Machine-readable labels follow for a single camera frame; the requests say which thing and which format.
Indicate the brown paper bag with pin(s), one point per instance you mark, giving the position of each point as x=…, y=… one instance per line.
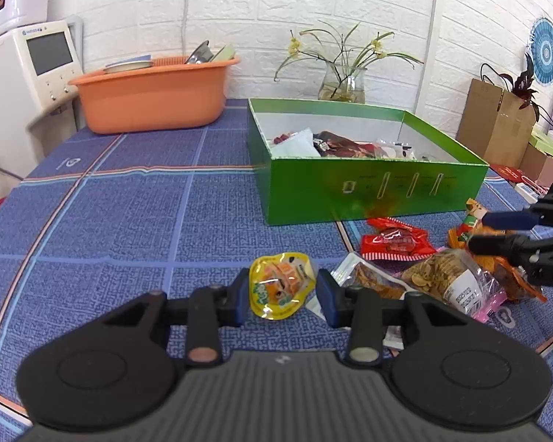
x=488, y=124

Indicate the orange plastic basin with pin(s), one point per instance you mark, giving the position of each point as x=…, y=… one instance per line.
x=152, y=101

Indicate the orange snack packet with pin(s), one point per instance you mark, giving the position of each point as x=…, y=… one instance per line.
x=516, y=281

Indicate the yellow jelly cup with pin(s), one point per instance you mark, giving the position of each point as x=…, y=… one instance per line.
x=281, y=285

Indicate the blue round wall decoration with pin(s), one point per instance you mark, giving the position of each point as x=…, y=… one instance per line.
x=544, y=50

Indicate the red booklet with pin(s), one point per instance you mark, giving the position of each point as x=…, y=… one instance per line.
x=511, y=174

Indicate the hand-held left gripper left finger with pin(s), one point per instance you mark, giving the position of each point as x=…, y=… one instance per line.
x=239, y=301

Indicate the dark red-leaved plant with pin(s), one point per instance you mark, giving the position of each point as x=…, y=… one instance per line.
x=525, y=85

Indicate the pale green plate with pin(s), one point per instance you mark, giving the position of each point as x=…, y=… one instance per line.
x=223, y=54

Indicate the pink-edged nut packet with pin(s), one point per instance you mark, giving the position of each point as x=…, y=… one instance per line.
x=447, y=276

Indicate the clear packet of brown snacks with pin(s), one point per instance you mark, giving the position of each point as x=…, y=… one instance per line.
x=373, y=278

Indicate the white snack packet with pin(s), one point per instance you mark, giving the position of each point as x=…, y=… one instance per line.
x=297, y=145

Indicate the red white-striped snack packet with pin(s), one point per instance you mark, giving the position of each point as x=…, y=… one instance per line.
x=396, y=241

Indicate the white wall pipe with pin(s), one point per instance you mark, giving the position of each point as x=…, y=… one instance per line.
x=429, y=18

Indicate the white appliance with screen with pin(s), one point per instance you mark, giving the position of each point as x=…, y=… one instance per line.
x=18, y=96

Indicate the blue checked tablecloth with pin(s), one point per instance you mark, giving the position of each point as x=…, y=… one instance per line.
x=143, y=221

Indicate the clear dark-printed snack packet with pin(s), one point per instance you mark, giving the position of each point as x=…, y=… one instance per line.
x=394, y=151

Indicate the small white wrapper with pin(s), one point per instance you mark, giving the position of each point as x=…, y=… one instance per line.
x=393, y=337

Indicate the white power strip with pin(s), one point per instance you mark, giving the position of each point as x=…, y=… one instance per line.
x=532, y=193

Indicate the dark brown snack packet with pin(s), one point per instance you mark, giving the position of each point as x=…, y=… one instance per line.
x=345, y=145

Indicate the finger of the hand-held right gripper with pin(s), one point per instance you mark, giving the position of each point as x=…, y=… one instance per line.
x=493, y=245
x=507, y=220

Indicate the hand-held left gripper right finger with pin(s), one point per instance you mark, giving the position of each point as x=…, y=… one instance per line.
x=327, y=297

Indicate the green cardboard box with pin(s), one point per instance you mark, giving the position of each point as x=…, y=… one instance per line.
x=313, y=188

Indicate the metal bowl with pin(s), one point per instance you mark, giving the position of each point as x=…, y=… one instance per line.
x=199, y=54

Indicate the blue-rimmed bowl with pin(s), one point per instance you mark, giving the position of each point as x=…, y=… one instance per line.
x=129, y=65

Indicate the glass vase with plant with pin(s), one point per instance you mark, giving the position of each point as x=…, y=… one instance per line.
x=345, y=48

